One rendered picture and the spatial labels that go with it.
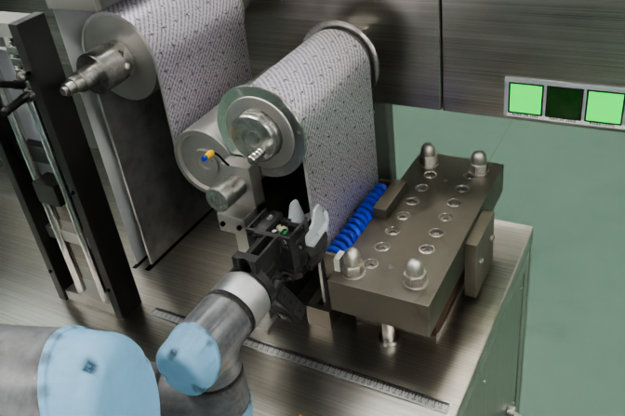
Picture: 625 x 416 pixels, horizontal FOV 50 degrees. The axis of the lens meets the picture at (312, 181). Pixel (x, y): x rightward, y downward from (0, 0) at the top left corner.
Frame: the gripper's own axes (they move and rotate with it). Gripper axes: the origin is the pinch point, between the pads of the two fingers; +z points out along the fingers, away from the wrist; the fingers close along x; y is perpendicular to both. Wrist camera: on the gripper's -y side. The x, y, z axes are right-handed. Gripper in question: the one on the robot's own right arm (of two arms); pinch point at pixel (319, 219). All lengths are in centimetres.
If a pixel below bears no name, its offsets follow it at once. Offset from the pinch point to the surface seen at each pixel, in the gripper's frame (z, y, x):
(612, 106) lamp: 29.3, 10.0, -37.1
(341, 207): 6.9, -2.2, -0.3
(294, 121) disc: -3.3, 18.9, -0.1
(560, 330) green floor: 100, -109, -25
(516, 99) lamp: 29.3, 9.5, -22.6
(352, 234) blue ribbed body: 4.2, -5.0, -3.3
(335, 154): 6.7, 7.9, -0.3
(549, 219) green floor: 161, -109, -9
